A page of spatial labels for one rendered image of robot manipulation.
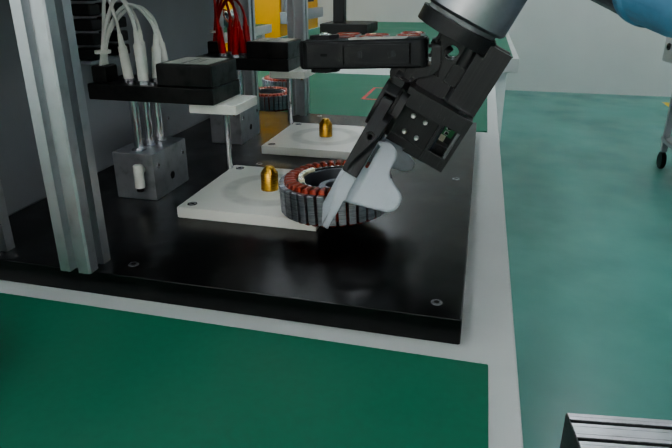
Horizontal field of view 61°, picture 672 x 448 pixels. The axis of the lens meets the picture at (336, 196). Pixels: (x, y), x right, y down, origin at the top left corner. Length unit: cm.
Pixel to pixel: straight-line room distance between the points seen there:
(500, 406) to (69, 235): 36
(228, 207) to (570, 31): 549
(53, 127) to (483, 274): 38
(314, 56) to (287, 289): 20
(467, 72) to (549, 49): 545
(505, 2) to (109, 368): 40
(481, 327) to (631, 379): 134
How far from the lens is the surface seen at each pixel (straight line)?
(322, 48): 51
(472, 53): 51
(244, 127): 87
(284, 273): 48
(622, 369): 182
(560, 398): 165
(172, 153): 69
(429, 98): 49
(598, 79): 605
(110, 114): 81
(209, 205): 60
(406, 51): 50
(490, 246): 60
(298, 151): 80
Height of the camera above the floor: 100
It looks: 21 degrees down
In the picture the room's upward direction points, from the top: straight up
